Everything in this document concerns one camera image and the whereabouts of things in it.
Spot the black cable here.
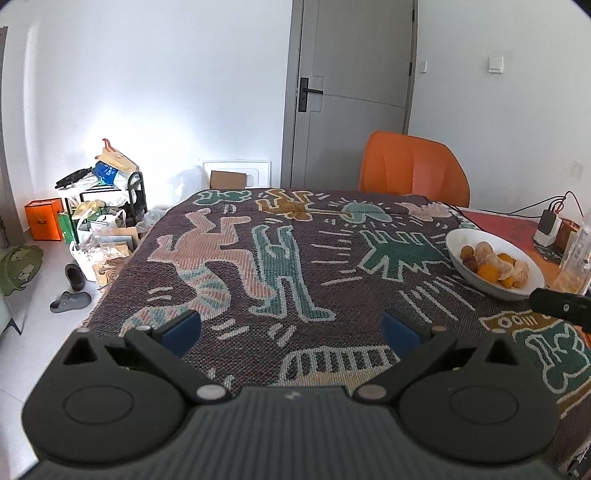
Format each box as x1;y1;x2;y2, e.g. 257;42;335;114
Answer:
443;190;585;232

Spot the white light switch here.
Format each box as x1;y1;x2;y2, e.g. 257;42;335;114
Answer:
488;55;504;74

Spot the orange chair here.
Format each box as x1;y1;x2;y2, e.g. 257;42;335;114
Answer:
359;131;471;207

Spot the grey door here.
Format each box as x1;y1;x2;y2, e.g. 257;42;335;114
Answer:
280;1;418;190

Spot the grey slipper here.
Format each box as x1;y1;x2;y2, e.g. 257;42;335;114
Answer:
49;291;92;314

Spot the dark brown fruit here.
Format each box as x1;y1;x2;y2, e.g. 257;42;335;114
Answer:
463;256;478;273

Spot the orange red mat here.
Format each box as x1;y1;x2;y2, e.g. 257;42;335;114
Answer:
461;209;591;347

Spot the white board against wall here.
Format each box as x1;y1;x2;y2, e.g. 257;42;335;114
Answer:
204;160;270;189

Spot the yellow plum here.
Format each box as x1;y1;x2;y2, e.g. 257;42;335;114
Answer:
460;245;474;260

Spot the cardboard box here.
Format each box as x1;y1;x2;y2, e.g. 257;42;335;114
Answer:
209;170;247;190

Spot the white plate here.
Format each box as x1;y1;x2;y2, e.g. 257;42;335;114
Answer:
445;229;546;302

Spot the patterned woven blanket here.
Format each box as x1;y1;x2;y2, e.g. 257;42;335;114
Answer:
87;188;590;472

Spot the black door handle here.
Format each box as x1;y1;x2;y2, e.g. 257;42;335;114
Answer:
297;77;324;113

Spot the paper bag on cart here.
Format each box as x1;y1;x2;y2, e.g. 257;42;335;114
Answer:
95;138;139;173

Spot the charger power block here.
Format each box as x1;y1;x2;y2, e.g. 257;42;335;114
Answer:
533;209;562;247

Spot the green cushion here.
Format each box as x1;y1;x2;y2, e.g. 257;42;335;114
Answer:
0;245;43;296

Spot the peeled pomelo piece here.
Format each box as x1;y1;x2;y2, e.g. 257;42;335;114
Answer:
508;260;530;288
474;241;513;271

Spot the orange gold box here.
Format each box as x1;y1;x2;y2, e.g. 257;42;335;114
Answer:
555;219;579;252

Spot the large orange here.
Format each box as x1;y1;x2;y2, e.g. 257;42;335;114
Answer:
477;263;501;284

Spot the medium orange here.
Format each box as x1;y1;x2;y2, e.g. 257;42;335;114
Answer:
497;253;516;265

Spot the black shoe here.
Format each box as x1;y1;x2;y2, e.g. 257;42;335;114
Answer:
64;263;86;292

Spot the small tangerine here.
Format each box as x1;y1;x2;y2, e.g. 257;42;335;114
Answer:
500;276;515;289

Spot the clear plastic bottle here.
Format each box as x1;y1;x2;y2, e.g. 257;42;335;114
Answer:
551;218;590;295

